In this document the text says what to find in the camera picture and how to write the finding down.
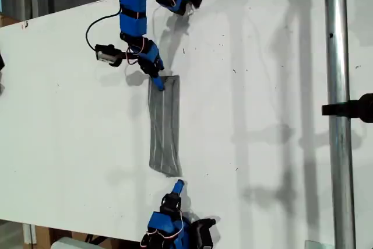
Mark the brown cardboard box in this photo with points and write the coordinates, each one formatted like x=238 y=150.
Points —
x=7 y=21
x=43 y=235

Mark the white plastic object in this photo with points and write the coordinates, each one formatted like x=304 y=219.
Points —
x=70 y=243

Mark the black clamp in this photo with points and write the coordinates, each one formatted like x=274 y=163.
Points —
x=349 y=109

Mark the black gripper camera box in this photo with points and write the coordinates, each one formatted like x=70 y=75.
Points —
x=205 y=231
x=106 y=55

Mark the grey metal table leg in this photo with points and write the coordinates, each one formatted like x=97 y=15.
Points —
x=29 y=234

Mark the steel post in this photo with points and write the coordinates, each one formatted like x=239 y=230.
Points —
x=338 y=56

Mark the black camera stalk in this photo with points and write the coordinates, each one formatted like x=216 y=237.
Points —
x=128 y=55

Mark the grey white-striped towel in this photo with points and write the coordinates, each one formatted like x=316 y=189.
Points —
x=164 y=132

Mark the black object at table edge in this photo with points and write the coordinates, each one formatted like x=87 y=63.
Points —
x=1 y=62

